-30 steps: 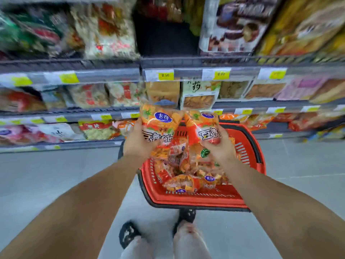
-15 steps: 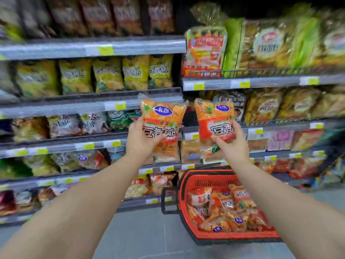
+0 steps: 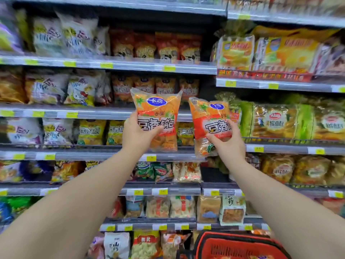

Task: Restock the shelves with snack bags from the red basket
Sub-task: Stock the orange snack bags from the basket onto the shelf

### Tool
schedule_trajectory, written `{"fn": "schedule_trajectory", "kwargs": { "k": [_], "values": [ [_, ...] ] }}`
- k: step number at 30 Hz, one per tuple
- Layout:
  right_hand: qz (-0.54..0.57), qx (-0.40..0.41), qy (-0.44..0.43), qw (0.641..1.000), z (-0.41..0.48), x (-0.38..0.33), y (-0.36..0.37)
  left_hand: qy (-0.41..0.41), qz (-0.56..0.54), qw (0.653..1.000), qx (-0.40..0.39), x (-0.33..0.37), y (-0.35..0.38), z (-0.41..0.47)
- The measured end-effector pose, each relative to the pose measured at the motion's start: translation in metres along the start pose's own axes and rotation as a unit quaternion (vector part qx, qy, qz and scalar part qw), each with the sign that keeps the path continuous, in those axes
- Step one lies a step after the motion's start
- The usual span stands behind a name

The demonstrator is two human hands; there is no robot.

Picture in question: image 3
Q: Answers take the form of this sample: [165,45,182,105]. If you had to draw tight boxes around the person's right hand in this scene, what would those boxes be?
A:
[206,119,246,166]

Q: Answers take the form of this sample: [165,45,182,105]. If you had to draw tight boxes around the person's left hand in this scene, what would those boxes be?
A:
[121,112,164,157]

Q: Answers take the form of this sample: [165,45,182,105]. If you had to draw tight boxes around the orange snack packet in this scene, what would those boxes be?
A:
[130,87,183,152]
[188,97,233,158]

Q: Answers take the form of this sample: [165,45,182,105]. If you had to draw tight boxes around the row of yellow snack packets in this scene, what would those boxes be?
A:
[77,119,195,146]

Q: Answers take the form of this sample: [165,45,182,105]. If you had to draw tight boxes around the white printed snack package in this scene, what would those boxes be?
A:
[96,74,113,105]
[5,118,43,145]
[94,27,111,56]
[42,118,75,146]

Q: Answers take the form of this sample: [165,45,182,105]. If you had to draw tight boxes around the white chips bag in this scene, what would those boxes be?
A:
[64,71,99,107]
[33,17,65,58]
[26,72,70,105]

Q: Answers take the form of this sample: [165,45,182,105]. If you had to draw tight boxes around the grey store shelving unit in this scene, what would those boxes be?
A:
[0,0,345,259]

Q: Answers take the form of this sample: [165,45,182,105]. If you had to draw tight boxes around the red plastic shopping basket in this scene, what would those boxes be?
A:
[176,230,291,259]

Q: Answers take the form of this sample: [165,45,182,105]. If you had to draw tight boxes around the person's right forearm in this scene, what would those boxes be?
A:
[229,156,345,259]

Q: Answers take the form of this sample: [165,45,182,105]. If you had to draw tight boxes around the person's left forearm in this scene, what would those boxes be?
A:
[0,148,146,259]

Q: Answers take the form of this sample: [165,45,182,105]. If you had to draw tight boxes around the chocolate pie pack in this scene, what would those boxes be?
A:
[245,153,261,170]

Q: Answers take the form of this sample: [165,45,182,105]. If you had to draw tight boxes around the green blue bag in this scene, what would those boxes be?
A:
[134,162,154,179]

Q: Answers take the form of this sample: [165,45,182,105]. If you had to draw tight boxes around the red yellow multipack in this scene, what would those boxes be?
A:
[214,91,243,124]

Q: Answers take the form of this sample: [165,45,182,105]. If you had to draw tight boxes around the green shrimp print bag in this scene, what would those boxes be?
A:
[152,162,174,182]

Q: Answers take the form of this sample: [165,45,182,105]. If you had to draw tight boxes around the pale prawn cracker bag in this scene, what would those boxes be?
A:
[178,162,202,183]
[172,163,187,182]

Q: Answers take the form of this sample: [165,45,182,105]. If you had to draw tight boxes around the yellow brown bread bag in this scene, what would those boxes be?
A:
[292,155,332,185]
[326,158,345,185]
[260,155,296,184]

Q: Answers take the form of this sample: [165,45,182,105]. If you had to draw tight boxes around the green yellow bag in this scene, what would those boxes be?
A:
[240,101,314,141]
[296,98,345,141]

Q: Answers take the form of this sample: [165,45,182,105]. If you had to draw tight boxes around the white green pastry pack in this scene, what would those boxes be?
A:
[218,195,246,226]

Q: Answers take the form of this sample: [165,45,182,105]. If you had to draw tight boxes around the tan pastry pack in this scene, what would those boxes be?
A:
[197,195,221,224]

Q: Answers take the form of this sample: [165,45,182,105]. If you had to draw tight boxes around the pale red noodle bag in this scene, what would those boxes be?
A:
[145,196,171,219]
[170,196,196,219]

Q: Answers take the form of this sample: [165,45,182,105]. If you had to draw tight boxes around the orange bag blue badge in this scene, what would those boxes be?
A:
[110,198,125,219]

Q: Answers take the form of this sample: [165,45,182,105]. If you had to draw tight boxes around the red panda print bag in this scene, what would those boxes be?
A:
[110,31,135,58]
[134,33,157,59]
[179,36,202,64]
[156,33,180,61]

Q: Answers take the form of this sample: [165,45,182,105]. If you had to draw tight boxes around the pale bag red label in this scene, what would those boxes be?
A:
[130,230,162,259]

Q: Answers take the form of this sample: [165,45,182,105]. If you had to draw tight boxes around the white ink drawing bag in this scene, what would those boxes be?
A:
[103,232,131,259]

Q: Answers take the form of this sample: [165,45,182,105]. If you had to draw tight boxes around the orange white bag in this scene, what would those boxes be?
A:
[161,232,189,259]

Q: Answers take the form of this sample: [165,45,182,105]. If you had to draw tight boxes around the pink bag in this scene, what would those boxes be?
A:
[87,234,106,259]

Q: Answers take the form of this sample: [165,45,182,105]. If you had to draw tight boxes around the assorted colourful chip bags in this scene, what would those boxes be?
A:
[0,160,54,224]

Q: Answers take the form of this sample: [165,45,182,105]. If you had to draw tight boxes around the white brown box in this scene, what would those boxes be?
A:
[314,37,345,76]

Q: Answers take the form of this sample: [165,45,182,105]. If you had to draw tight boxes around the yellow white chip bag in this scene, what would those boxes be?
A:
[15,9,33,50]

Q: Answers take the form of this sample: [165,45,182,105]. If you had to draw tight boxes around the purple chip bag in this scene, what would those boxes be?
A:
[0,5,23,53]

